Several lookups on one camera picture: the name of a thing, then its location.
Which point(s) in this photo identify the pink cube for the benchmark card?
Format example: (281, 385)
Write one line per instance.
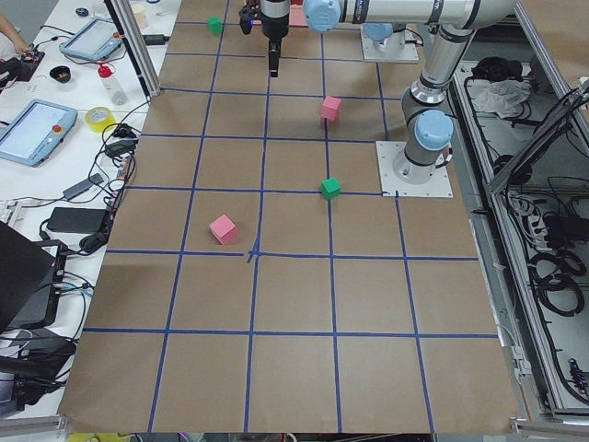
(330, 108)
(223, 229)

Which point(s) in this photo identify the pink cube far side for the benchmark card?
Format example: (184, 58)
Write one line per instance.
(223, 229)

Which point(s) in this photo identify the red cap squeeze bottle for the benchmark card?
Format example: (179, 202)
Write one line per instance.
(111, 84)

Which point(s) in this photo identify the pink plastic bin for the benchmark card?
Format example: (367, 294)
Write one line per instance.
(297, 16)

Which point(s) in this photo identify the yellow tape roll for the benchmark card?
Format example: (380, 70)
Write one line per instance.
(99, 119)

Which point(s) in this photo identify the teach pendant far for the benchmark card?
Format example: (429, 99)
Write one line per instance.
(95, 42)

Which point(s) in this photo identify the teach pendant near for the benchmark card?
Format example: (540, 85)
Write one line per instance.
(32, 136)

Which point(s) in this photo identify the black bowl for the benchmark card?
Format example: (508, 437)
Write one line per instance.
(61, 74)

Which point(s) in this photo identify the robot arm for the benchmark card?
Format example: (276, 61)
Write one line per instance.
(457, 23)
(385, 36)

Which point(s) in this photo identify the white cloth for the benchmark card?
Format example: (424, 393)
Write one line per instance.
(505, 98)

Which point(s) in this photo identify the green cube near base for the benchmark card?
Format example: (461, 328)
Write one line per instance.
(330, 188)

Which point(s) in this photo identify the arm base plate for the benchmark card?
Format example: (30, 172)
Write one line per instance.
(407, 55)
(401, 178)

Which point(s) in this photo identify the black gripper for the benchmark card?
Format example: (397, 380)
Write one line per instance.
(274, 22)

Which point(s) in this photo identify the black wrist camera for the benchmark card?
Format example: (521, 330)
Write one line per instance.
(249, 15)

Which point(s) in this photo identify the pink cube near centre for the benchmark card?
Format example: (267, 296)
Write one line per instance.
(330, 108)

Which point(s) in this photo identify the teach pendant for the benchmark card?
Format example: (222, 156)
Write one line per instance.
(32, 136)
(95, 42)

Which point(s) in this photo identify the black laptop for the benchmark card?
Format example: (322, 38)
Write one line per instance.
(30, 274)

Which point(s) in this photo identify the green cube far corner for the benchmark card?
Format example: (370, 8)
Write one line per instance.
(215, 25)

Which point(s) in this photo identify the black power adapter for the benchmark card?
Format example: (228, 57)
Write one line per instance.
(77, 220)

